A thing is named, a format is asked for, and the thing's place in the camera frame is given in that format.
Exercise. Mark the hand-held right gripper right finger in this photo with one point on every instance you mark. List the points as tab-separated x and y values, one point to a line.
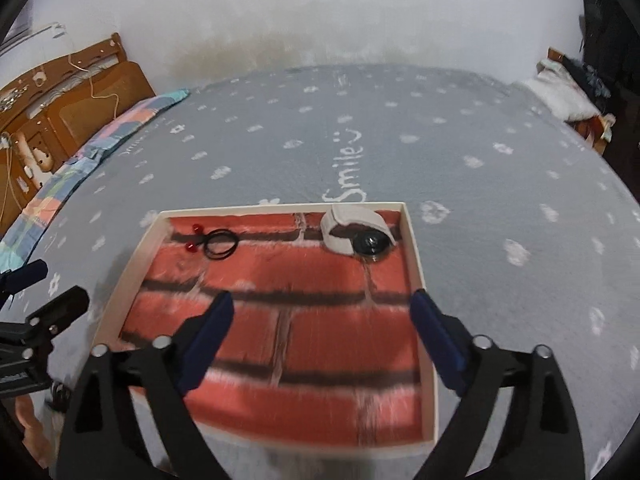
437	342

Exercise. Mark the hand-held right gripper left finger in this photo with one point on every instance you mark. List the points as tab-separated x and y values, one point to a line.
212	332

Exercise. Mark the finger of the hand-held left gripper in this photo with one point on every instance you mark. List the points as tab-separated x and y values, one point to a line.
29	273
62	307

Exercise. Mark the brick-pattern tray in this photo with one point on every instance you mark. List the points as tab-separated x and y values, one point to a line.
325	355

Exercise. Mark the person's left hand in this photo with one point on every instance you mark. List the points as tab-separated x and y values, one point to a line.
27	417

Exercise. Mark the pale headboard ornament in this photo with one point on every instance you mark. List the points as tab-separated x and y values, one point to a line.
37	155

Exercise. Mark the patchwork quilt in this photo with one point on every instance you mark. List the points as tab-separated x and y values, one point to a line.
100	135

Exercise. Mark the wooden headboard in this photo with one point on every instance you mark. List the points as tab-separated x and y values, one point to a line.
75	100

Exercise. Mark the grey flower-print bed sheet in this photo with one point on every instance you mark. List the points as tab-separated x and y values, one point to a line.
400	150

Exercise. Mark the white pillow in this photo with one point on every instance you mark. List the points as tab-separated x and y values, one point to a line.
562	90

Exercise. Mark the dark clothes pile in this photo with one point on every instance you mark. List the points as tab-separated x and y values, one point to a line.
592	80

